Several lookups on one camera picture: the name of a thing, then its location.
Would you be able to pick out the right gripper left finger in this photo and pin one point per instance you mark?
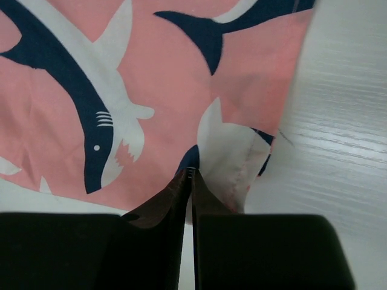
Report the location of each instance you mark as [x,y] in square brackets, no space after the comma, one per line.
[138,250]

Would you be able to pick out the pink shark print shorts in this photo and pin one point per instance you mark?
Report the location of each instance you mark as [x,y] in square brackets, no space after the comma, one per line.
[105,101]

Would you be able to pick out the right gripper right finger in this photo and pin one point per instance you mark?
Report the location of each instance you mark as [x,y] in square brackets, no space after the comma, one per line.
[263,251]

